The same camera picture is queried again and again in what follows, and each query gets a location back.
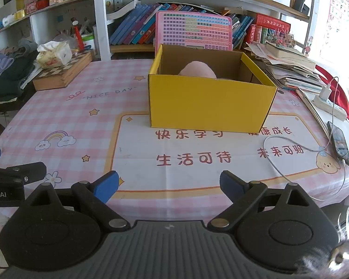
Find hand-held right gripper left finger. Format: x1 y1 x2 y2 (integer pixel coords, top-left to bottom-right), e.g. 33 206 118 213
23 171 131 233

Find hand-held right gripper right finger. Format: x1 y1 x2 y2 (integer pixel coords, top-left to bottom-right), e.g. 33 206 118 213
207 170 323 233

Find yellow cardboard box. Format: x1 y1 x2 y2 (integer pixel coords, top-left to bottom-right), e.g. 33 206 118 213
148 44 278 134

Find pink plush pig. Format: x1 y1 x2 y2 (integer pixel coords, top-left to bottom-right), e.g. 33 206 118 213
179 60 217 79

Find white and green container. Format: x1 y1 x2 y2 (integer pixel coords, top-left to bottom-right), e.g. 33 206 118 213
81 33 95 50

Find pile of clothes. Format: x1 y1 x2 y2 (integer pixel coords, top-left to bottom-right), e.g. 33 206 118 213
0 52 40 96

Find wooden chessboard box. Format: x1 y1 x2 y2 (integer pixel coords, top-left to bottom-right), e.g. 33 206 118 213
33 49 95 91

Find grey garment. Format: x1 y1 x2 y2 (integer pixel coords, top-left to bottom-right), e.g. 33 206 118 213
17 38 38 53

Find floral tissue box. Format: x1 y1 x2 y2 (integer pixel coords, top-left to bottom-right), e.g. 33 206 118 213
36 41 73 69

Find black smartphone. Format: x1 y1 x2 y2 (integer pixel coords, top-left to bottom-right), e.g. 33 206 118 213
327 121 349 166

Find white power strip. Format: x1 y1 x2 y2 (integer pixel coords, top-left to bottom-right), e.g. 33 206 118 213
312 94 348 122

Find stack of papers and books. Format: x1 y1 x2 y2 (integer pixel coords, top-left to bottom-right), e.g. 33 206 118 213
246 41 328 93

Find fluffy grey fur trim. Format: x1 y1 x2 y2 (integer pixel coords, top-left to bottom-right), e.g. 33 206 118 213
302 203 349 279

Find white plugged phone charger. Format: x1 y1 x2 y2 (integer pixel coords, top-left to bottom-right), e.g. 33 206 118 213
320 84 333 101

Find white tissue pack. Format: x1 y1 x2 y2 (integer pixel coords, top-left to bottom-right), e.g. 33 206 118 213
1 13 18 27

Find pen holder with pens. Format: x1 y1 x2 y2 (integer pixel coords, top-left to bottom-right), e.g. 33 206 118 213
54 17 95 53

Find red bottle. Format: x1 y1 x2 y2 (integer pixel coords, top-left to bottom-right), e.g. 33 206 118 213
72 20 85 51

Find red cloth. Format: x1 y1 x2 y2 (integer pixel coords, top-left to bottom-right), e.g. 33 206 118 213
315 64 349 124

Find small flower figurines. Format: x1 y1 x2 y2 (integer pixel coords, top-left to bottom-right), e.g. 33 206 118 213
268 30 297 48

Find pink learning tablet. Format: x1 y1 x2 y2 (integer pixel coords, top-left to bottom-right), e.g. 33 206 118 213
155 11 232 52

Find row of colourful books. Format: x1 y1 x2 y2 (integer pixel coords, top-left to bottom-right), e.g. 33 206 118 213
109 3 255 50

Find red book set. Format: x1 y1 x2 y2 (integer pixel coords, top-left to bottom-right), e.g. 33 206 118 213
244 13 291 45

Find white bookshelf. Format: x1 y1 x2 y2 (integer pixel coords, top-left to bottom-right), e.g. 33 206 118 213
0 0 320 61

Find white charging cable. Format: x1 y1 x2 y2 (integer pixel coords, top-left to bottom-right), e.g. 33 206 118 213
263 77 349 201

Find pink wall poster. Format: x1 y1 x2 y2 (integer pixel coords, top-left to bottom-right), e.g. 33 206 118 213
320 0 349 64

